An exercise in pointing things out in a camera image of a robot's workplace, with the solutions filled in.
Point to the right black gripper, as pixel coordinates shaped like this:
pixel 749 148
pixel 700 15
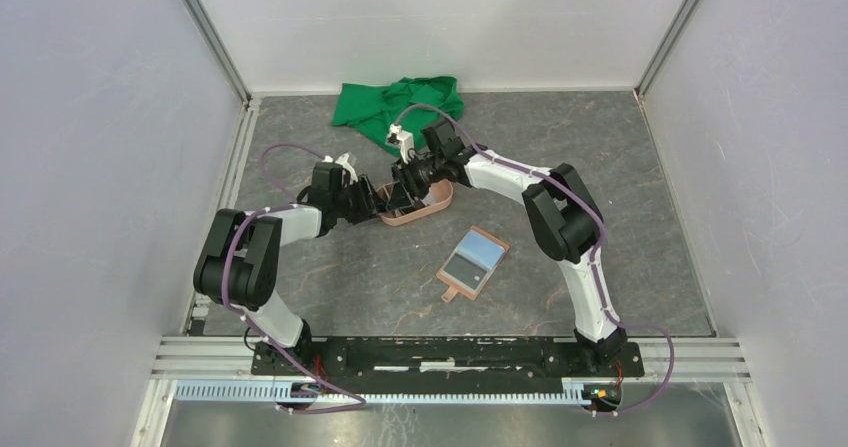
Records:
pixel 400 197

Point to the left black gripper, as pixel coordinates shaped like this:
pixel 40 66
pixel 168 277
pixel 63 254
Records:
pixel 371 203

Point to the pink oval tray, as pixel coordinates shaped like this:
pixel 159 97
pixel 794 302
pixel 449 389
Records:
pixel 439 198

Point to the dark credit card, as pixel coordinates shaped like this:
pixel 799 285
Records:
pixel 465 273

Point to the brown leather card holder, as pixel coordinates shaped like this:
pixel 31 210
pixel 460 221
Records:
pixel 482 248

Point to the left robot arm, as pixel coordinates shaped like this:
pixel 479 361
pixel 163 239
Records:
pixel 238 264

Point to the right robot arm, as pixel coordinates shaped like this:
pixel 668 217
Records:
pixel 564 218

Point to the green cloth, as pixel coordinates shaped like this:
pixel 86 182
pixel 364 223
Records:
pixel 370 110

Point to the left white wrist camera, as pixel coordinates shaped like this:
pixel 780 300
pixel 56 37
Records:
pixel 347 162

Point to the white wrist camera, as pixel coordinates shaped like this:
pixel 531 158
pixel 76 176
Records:
pixel 347 162
pixel 402 140

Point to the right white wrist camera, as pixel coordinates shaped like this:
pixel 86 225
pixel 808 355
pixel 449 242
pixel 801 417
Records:
pixel 402 140

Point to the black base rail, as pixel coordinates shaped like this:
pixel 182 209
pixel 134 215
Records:
pixel 462 365

